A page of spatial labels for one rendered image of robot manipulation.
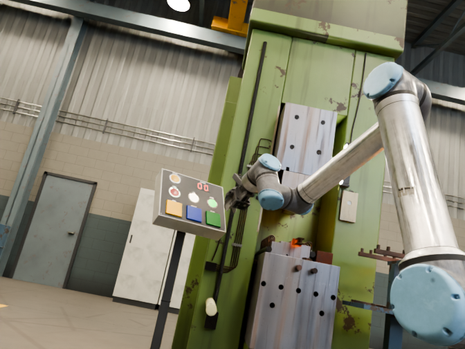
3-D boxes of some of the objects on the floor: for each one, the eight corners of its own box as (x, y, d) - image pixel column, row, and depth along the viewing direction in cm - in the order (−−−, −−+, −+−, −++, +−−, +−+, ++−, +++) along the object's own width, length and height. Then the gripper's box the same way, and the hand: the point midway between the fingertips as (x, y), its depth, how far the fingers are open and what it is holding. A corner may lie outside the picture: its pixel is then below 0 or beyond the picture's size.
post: (135, 451, 159) (192, 201, 188) (126, 449, 159) (184, 200, 188) (138, 447, 163) (192, 203, 192) (128, 445, 163) (184, 201, 192)
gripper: (241, 191, 155) (216, 218, 169) (260, 197, 159) (234, 223, 172) (240, 175, 161) (216, 202, 174) (258, 181, 164) (233, 207, 178)
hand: (226, 206), depth 174 cm, fingers closed
